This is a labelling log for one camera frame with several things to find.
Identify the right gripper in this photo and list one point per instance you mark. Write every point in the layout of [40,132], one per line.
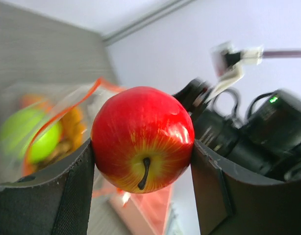
[219,133]

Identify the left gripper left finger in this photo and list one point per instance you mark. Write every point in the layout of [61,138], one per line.
[53,201]

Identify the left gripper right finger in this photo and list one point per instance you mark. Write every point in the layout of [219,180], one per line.
[232,200]

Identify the red fake fruit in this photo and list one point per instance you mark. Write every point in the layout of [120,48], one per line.
[142,139]

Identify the clear zip top bag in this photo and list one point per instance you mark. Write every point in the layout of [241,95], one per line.
[145,214]

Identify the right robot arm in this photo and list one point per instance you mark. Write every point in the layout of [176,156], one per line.
[267,142]

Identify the tan fake longan bunch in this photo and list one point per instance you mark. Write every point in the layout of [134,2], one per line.
[60,151]

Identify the green fake apple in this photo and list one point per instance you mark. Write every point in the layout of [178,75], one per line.
[18,131]

